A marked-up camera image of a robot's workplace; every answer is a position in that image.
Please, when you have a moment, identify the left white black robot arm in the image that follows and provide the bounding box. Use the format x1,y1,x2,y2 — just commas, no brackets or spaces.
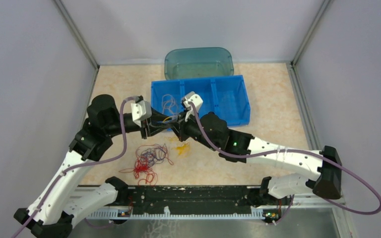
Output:
14,94,165,238

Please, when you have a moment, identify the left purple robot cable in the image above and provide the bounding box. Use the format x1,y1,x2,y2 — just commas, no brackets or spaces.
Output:
11,96,143,238

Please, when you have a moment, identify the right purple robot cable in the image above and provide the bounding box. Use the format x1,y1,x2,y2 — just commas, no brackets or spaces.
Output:
187,102,381,225

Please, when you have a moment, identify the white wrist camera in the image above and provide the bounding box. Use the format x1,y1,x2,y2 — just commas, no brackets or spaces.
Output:
131,100,152,127
181,91,204,112

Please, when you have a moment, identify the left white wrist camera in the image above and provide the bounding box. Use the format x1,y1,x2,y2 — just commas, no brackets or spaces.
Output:
131,100,152,127

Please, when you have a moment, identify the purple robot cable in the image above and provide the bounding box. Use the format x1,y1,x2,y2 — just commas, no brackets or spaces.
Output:
187,102,381,225
11,96,143,238

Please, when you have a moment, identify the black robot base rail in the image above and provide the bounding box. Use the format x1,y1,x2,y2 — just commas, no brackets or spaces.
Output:
110,185,292,223

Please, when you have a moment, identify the left aluminium frame post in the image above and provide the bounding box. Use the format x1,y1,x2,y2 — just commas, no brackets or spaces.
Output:
52,0,100,70

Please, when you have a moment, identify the aluminium frame post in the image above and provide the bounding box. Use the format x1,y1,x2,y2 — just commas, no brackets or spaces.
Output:
52,0,100,70
291,0,333,67

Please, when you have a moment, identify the teal transparent plastic tub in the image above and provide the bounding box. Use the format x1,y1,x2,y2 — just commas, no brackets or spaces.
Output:
164,47,235,80

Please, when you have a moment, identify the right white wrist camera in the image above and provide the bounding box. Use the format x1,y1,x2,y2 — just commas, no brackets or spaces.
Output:
181,91,204,112

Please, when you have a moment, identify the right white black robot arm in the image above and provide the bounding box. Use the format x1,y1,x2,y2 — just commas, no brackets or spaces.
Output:
172,112,342,204

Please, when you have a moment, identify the red cable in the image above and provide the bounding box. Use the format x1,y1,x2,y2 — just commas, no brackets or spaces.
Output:
119,144,175,186

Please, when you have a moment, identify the white cable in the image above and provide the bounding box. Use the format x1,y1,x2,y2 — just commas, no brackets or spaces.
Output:
160,94,182,116

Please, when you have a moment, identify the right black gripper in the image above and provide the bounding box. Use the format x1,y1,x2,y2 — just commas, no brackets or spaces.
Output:
168,107,219,152

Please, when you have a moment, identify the yellow cable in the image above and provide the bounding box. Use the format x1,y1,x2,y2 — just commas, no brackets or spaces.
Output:
162,116,191,157

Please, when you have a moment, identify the blue three-compartment plastic bin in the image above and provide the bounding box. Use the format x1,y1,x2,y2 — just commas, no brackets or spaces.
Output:
150,74,252,132

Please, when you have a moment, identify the right aluminium frame post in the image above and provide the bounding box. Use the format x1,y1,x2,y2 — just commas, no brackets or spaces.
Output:
291,0,333,67

